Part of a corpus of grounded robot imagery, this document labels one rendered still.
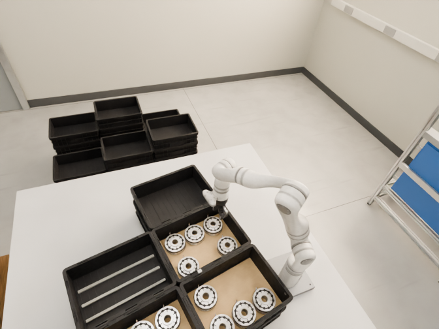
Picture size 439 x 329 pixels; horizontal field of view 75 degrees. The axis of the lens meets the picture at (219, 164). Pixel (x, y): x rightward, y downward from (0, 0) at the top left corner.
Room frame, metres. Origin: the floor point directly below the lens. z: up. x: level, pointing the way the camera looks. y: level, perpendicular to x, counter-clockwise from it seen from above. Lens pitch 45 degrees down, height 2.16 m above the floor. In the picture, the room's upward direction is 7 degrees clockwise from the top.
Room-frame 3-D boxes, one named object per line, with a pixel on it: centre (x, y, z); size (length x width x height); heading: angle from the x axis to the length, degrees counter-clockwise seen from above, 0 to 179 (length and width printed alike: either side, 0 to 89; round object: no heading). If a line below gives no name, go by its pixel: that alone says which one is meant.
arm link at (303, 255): (0.65, -0.42, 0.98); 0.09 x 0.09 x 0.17; 14
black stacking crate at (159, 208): (0.96, 0.22, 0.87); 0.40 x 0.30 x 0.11; 127
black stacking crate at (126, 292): (0.48, 0.37, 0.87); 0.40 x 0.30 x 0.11; 127
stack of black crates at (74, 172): (1.59, 1.17, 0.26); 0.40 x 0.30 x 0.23; 116
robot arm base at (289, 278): (0.65, -0.42, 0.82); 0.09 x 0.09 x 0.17; 19
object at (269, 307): (0.48, -0.27, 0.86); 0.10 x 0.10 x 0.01
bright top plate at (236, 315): (0.42, -0.18, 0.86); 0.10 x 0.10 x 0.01
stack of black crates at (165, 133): (1.95, 0.45, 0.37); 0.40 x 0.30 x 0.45; 116
